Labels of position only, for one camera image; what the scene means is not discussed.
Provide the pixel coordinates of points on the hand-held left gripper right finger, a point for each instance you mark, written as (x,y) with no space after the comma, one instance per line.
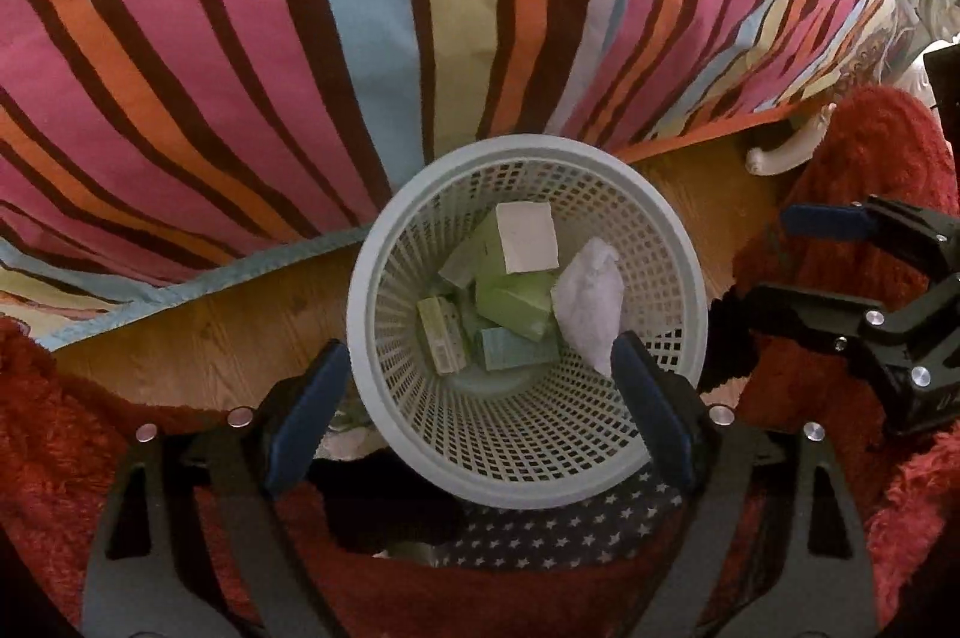
(652,417)

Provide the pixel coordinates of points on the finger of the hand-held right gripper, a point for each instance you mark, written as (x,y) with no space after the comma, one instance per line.
(810,312)
(825,222)

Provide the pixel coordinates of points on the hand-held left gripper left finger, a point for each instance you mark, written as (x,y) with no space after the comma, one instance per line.
(307,417)

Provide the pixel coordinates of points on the white plastic mesh basket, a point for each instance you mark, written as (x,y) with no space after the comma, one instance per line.
(517,450)

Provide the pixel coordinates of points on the red fluffy cloth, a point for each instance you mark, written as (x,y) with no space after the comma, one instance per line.
(847,158)

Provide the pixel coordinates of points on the crumpled white tissue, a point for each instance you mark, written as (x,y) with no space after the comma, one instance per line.
(589,300)

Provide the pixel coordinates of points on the dark star-print cloth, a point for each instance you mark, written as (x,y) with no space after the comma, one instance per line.
(570,533)

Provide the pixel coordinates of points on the pale blue box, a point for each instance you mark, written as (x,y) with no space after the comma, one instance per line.
(514,349)

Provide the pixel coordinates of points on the green yellow patterned box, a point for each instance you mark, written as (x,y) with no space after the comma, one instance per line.
(441,338)

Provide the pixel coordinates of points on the light green box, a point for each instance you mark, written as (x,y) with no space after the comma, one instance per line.
(517,304)

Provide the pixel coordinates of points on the green box with white end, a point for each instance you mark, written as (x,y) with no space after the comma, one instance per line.
(529,237)

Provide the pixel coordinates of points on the striped bed cover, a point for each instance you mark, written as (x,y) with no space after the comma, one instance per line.
(225,45)

